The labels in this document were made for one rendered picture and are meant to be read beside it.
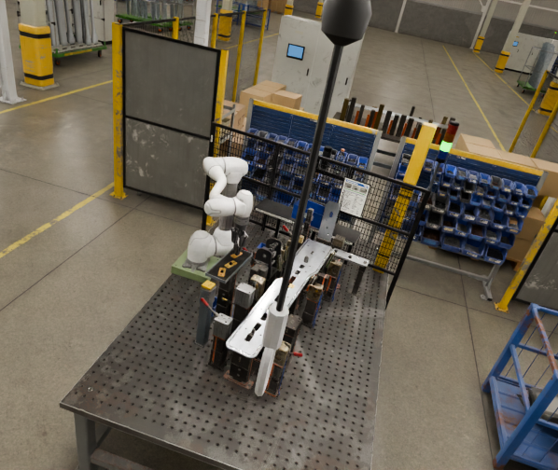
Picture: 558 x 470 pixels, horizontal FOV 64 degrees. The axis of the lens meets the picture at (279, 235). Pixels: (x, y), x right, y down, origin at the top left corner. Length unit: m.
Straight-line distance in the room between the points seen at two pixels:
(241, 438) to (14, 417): 1.66
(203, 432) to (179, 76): 3.64
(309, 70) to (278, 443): 7.98
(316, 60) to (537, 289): 6.07
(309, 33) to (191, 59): 4.82
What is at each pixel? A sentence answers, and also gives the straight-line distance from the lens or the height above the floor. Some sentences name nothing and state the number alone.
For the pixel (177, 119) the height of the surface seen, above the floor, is 1.17.
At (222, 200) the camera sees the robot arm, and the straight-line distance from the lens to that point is 2.62.
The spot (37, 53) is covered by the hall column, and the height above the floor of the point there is 0.65.
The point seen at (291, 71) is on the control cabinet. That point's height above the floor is 1.04.
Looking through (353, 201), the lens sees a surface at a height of 1.26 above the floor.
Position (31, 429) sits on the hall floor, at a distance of 3.50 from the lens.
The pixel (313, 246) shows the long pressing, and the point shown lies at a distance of 3.46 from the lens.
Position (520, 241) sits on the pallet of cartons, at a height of 0.41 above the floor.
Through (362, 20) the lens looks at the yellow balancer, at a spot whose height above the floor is 2.76.
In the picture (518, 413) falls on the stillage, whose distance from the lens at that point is 4.18.
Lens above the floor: 2.77
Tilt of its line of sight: 30 degrees down
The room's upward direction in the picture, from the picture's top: 12 degrees clockwise
